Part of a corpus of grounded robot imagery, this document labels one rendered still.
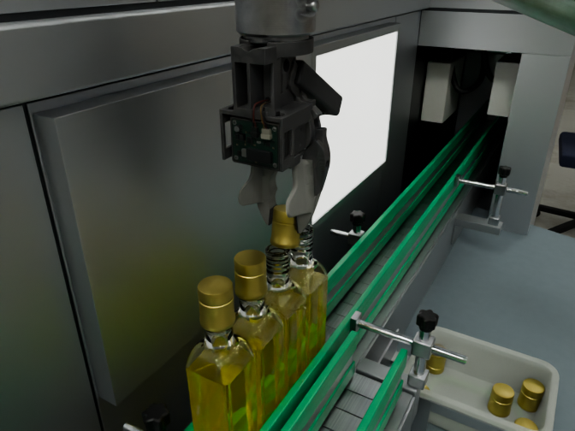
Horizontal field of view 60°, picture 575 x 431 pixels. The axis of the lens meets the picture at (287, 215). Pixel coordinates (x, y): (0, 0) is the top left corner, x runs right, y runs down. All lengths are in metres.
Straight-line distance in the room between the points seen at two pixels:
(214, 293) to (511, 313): 0.86
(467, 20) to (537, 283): 0.68
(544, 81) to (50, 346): 1.24
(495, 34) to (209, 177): 0.97
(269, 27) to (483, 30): 1.02
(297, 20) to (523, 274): 1.03
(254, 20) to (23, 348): 0.38
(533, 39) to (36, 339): 1.25
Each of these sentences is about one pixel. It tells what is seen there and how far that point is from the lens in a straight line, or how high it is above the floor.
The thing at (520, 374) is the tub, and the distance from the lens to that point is 0.98.
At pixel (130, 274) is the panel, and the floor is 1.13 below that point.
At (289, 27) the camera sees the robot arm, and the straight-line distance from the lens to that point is 0.47.
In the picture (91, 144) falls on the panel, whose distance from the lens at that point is 0.50.
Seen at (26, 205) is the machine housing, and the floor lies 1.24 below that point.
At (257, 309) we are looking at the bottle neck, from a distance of 0.55.
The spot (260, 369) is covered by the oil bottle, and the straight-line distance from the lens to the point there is 0.57.
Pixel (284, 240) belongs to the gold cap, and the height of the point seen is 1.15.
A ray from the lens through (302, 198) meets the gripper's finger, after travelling 0.53.
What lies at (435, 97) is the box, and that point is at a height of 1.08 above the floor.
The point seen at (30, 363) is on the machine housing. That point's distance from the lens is 0.57.
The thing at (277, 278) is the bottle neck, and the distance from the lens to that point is 0.58.
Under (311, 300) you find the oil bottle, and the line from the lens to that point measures 0.64.
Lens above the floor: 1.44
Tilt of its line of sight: 27 degrees down
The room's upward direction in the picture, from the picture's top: straight up
